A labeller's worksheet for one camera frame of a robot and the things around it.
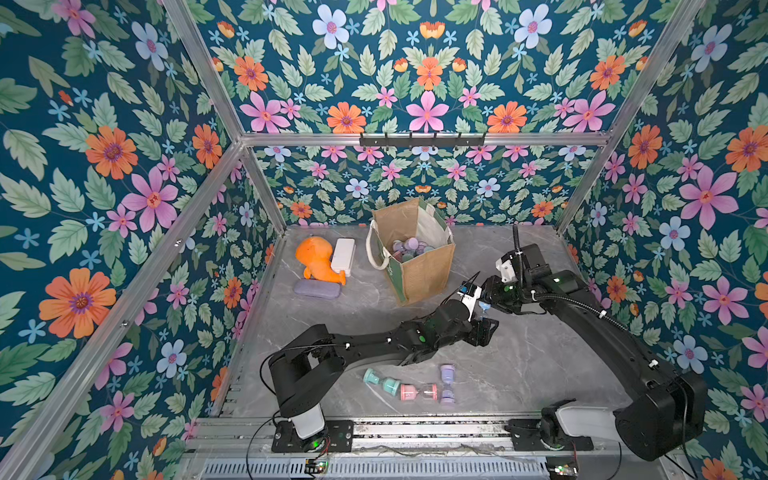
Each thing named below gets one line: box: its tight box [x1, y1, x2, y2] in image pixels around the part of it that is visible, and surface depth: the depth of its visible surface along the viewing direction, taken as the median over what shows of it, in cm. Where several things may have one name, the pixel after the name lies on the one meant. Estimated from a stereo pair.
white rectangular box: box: [331, 238, 356, 277], surface depth 109 cm
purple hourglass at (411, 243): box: [404, 237, 419, 250], surface depth 104 cm
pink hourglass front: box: [399, 383, 439, 401], surface depth 80 cm
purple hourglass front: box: [440, 363, 455, 405], surface depth 83 cm
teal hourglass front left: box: [363, 368, 401, 397], surface depth 82 cm
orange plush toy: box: [295, 236, 346, 285], surface depth 106 cm
